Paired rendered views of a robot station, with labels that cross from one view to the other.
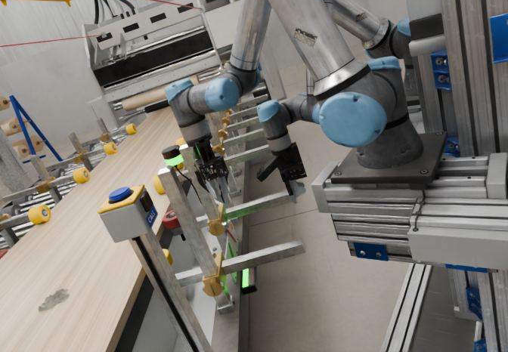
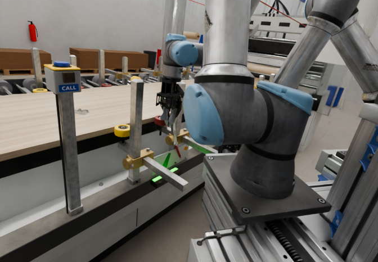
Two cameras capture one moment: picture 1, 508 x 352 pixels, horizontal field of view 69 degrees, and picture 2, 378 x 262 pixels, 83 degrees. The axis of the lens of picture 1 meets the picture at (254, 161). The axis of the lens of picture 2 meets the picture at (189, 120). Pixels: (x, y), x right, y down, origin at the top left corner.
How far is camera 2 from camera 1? 0.51 m
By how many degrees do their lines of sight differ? 29
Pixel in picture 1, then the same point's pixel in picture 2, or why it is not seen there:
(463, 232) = not seen: outside the picture
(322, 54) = (208, 42)
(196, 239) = (133, 131)
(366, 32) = (368, 83)
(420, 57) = (366, 123)
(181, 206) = (133, 107)
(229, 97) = (184, 56)
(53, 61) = not seen: hidden behind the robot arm
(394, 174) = (228, 190)
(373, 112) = (203, 116)
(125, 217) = (50, 77)
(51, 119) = not seen: hidden behind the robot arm
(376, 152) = (238, 164)
